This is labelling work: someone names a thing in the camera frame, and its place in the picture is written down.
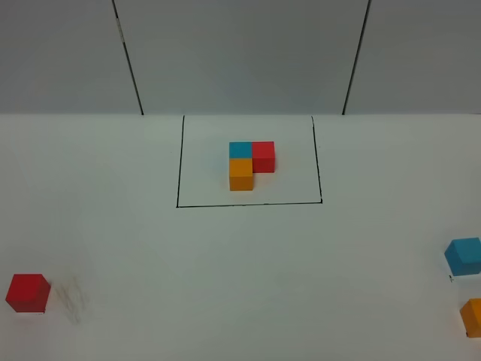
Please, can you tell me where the orange template block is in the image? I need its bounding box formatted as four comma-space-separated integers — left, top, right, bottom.
229, 158, 253, 191

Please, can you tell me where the blue template block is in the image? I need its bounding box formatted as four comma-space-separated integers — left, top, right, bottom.
229, 141, 253, 159

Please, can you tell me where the red template block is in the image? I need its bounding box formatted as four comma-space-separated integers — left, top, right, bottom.
252, 141, 276, 173

